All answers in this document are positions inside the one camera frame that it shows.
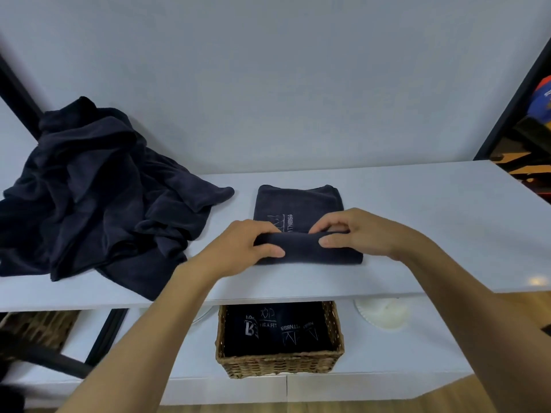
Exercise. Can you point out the red weight plate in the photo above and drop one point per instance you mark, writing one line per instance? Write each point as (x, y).
(544, 83)

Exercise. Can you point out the woven wicker basket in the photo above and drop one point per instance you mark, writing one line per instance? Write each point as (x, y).
(280, 367)

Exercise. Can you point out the black weight rack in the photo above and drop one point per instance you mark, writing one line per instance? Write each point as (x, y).
(534, 137)

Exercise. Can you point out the dark navy printed towel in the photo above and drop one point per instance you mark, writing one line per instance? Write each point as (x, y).
(297, 202)

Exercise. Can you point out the heap of dark navy towels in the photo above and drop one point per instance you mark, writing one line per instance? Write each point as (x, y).
(94, 189)

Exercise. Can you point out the person's right hand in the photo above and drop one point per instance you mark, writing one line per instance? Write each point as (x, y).
(374, 234)

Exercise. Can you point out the large wicker hamper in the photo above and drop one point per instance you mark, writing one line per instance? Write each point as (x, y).
(43, 331)

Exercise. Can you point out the person's left forearm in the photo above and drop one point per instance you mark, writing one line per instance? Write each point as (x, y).
(142, 352)

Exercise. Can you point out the black metal shelf leg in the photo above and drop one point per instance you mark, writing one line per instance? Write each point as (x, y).
(105, 337)

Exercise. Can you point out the person's left hand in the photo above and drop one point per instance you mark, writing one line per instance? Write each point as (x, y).
(228, 253)

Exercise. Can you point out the person's right forearm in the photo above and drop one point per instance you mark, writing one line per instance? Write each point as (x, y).
(486, 331)

